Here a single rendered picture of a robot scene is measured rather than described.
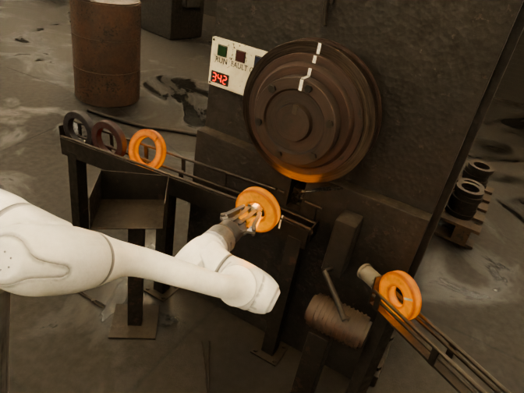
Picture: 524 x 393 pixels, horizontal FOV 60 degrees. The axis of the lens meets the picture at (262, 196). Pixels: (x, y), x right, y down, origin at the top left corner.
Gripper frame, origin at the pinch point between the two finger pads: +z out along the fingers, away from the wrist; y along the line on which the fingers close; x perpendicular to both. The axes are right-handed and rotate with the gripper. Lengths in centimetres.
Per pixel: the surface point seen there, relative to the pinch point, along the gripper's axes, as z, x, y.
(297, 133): 10.4, 24.0, 4.6
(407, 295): 2, -10, 53
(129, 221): -9, -24, -47
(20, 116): 98, -89, -266
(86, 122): 21, -11, -100
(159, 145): 24, -10, -62
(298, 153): 11.5, 17.1, 5.7
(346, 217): 21.6, -5.4, 24.4
